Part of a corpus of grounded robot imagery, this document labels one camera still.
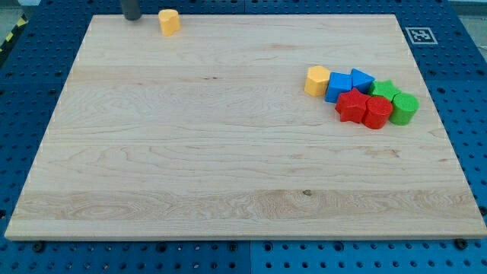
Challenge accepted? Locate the light wooden board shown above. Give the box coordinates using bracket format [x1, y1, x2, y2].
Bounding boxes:
[4, 14, 487, 242]

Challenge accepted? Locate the yellow hexagon block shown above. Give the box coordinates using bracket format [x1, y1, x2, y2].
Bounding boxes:
[304, 65, 331, 97]

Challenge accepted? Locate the blue cube block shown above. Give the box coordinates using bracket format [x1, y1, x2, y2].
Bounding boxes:
[325, 72, 352, 103]

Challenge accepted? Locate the red star block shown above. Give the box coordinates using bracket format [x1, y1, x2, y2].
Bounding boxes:
[335, 88, 371, 123]

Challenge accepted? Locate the blue triangle block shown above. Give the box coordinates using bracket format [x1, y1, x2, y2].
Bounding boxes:
[351, 68, 375, 94]

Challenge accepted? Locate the red cylinder block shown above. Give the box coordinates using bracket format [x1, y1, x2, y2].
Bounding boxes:
[362, 96, 393, 129]

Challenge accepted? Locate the green star block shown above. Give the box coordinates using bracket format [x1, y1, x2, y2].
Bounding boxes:
[368, 80, 401, 101]

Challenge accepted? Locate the green cylinder block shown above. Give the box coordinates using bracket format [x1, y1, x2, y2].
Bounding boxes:
[389, 93, 419, 126]

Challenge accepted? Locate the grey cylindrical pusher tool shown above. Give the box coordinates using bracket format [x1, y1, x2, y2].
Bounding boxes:
[119, 0, 142, 21]

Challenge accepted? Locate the white fiducial marker tag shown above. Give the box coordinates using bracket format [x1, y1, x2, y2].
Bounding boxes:
[406, 27, 438, 45]

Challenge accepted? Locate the black yellow hazard tape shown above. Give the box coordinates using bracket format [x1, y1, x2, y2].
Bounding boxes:
[1, 14, 28, 53]

